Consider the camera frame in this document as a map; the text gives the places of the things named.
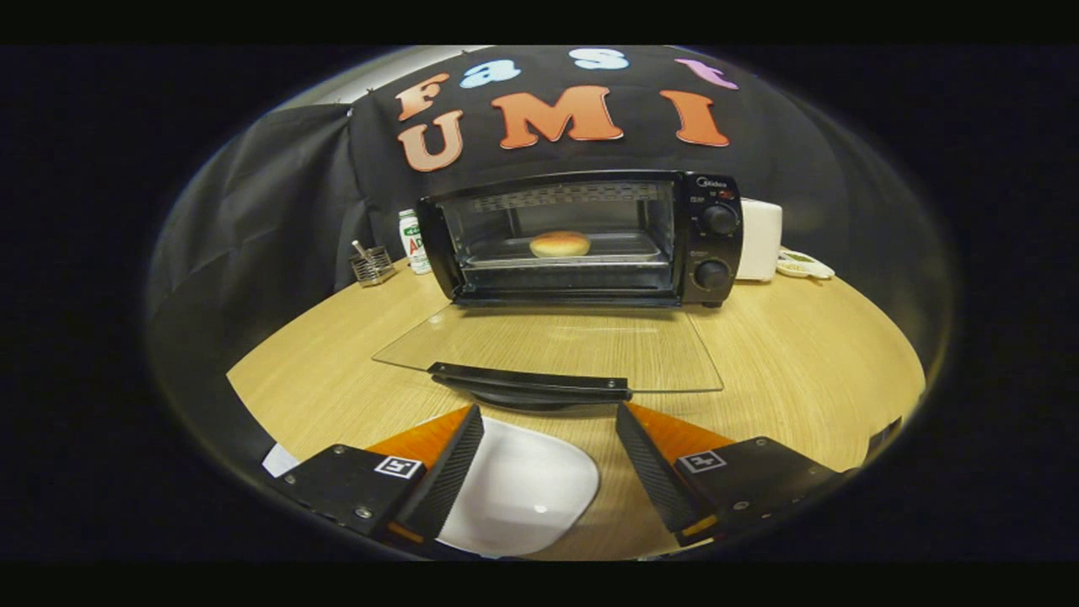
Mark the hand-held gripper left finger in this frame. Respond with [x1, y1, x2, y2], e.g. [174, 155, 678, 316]
[270, 405, 486, 545]

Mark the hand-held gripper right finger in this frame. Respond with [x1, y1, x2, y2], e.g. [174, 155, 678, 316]
[615, 401, 861, 547]

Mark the black toaster oven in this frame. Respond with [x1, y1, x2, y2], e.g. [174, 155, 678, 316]
[373, 170, 744, 412]

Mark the sugared donut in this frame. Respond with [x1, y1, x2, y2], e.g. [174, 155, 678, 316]
[529, 230, 592, 259]

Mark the white bread toaster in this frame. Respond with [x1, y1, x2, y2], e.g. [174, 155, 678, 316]
[738, 198, 783, 282]

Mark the white plate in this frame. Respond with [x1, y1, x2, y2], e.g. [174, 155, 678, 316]
[434, 416, 601, 559]

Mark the white paper sheet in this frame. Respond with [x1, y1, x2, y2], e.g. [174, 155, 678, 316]
[261, 443, 301, 479]

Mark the small metal mesh holder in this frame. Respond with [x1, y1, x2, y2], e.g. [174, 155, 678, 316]
[350, 240, 398, 288]

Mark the small white bottle green label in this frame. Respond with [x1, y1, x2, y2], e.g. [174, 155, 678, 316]
[398, 209, 432, 276]

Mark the small white dish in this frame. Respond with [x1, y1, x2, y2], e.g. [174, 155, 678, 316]
[776, 250, 836, 280]

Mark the black backdrop cloth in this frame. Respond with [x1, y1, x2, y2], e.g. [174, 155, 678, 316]
[145, 46, 958, 473]

